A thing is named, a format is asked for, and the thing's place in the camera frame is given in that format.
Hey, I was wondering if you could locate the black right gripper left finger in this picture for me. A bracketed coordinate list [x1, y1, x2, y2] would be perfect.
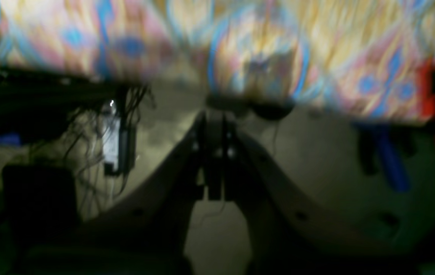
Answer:
[23, 111, 206, 275]

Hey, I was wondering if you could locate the white power strip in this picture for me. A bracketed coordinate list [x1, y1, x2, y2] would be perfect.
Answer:
[101, 100, 137, 176]

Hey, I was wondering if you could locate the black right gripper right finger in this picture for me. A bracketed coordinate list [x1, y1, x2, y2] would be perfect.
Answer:
[223, 113, 420, 275]

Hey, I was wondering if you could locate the patterned tablecloth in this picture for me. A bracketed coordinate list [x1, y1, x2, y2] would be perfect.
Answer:
[0, 0, 435, 124]

